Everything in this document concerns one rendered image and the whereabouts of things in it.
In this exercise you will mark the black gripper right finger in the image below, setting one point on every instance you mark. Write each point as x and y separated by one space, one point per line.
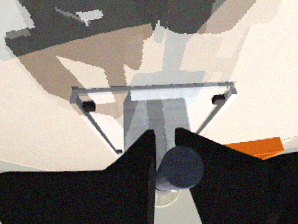
238 188

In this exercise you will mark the orange shallow tray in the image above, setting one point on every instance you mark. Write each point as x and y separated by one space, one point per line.
259 148

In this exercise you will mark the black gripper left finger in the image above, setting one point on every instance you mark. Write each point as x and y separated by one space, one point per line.
124 193

